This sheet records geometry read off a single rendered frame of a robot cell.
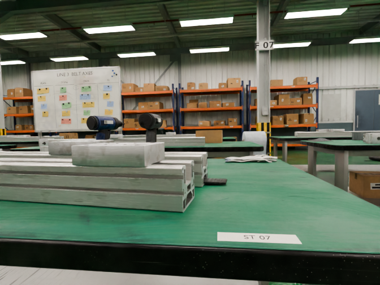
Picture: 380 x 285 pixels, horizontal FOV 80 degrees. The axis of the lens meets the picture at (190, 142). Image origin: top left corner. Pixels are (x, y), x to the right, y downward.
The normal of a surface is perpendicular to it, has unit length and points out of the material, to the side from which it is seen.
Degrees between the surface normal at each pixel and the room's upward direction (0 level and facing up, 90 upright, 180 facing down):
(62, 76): 90
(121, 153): 90
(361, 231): 0
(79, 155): 90
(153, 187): 90
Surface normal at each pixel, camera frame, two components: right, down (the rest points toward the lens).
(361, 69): -0.12, 0.05
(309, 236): -0.02, -1.00
